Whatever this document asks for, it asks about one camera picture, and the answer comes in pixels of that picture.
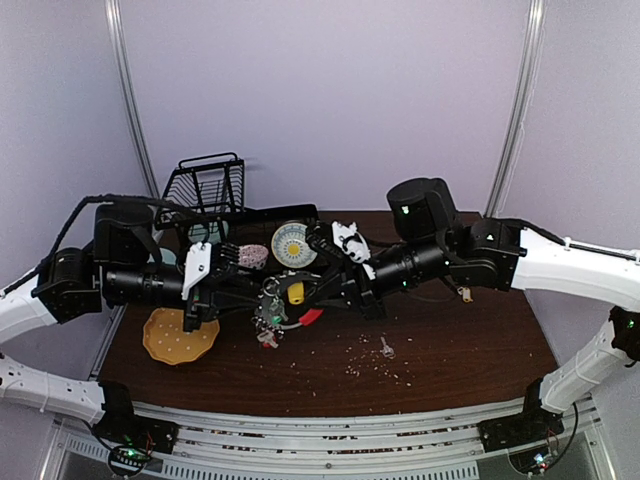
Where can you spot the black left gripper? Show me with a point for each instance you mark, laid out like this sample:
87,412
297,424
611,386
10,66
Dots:
206,306

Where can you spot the red handled keyring with keys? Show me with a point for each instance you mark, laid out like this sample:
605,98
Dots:
278,292

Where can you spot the aluminium frame post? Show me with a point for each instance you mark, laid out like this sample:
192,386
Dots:
524,91
119,47

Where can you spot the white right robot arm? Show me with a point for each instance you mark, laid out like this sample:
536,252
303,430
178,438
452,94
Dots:
499,254

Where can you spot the light blue plate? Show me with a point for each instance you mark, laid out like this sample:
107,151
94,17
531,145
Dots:
168,257

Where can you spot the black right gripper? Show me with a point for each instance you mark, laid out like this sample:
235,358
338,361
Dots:
353,282

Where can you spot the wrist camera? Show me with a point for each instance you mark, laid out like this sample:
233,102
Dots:
339,243
210,262

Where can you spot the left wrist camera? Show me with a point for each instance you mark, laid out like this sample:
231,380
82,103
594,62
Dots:
210,262

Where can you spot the black wire dish rack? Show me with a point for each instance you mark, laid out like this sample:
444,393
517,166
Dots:
214,186

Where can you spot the yellow dotted plate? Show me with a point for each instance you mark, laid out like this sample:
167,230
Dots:
165,340

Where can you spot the left aluminium frame post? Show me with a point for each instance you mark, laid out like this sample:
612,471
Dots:
119,47

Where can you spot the right aluminium frame post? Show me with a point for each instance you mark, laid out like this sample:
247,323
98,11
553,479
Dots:
524,91

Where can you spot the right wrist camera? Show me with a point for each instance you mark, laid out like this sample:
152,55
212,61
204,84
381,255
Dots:
339,243

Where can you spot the loose silver key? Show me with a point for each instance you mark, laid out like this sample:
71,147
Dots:
387,351

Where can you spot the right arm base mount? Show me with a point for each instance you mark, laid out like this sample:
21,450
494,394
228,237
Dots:
532,424

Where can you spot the pink patterned bowl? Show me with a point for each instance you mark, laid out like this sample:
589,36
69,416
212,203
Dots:
253,256

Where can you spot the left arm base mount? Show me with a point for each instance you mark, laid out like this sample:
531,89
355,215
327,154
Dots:
129,438

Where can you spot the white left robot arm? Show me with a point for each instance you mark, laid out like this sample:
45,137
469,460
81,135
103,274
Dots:
106,255

